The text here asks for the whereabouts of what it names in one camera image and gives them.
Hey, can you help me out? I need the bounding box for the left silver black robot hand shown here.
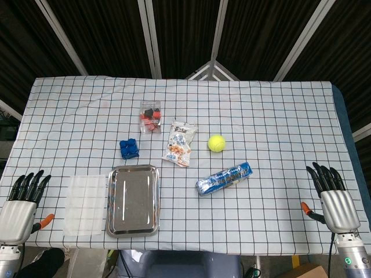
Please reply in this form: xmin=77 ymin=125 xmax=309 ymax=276
xmin=0 ymin=170 xmax=55 ymax=246

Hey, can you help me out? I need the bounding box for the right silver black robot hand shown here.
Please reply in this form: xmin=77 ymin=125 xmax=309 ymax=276
xmin=300 ymin=162 xmax=361 ymax=234

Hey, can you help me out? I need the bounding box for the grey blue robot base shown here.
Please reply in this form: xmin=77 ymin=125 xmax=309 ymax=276
xmin=116 ymin=249 xmax=243 ymax=278

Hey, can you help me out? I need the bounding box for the silver metal tray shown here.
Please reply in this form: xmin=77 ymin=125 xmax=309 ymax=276
xmin=105 ymin=164 xmax=161 ymax=239

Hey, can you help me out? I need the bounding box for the black shoe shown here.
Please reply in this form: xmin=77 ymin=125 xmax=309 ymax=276
xmin=17 ymin=248 xmax=66 ymax=278

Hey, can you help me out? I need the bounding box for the cardboard box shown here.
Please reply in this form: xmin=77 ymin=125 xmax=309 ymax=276
xmin=281 ymin=262 xmax=330 ymax=278

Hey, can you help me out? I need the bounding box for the blue biscuit package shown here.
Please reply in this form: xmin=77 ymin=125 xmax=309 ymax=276
xmin=195 ymin=161 xmax=253 ymax=197

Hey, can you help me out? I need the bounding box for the blue toy building block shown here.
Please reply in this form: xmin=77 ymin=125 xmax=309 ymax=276
xmin=119 ymin=138 xmax=140 ymax=160

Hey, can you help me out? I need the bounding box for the yellow tennis ball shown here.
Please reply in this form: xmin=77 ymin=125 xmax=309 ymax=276
xmin=208 ymin=134 xmax=227 ymax=153

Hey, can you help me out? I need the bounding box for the checkered white tablecloth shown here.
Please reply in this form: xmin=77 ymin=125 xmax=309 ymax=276
xmin=0 ymin=75 xmax=368 ymax=256

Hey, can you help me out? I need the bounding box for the clear box of red clips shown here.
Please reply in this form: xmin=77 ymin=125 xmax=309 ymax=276
xmin=140 ymin=100 xmax=163 ymax=135

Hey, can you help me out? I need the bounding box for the white snack bag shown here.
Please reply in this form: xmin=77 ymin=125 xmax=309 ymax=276
xmin=162 ymin=120 xmax=198 ymax=169

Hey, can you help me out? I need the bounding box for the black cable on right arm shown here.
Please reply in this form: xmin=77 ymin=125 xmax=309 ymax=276
xmin=327 ymin=232 xmax=336 ymax=278

